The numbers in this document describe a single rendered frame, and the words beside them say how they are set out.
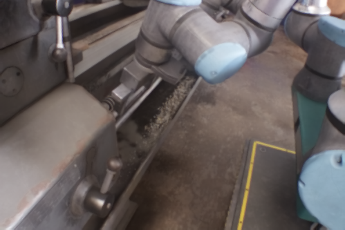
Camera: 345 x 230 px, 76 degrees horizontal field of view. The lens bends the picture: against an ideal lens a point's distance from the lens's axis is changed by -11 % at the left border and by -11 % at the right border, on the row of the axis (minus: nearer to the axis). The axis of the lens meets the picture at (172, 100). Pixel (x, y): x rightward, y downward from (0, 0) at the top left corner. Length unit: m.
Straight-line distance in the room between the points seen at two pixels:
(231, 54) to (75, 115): 0.35
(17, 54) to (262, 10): 0.47
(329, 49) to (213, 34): 0.57
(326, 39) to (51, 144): 0.85
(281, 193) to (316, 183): 0.78
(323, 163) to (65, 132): 0.45
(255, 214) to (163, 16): 0.80
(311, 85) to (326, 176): 0.65
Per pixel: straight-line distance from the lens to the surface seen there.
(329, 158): 0.33
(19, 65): 0.52
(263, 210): 1.05
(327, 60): 0.93
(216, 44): 0.42
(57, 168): 0.50
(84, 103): 0.59
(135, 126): 1.15
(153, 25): 0.49
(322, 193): 0.36
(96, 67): 0.76
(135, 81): 0.57
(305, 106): 0.91
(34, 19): 0.52
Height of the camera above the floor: 1.14
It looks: 34 degrees down
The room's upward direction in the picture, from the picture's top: 5 degrees clockwise
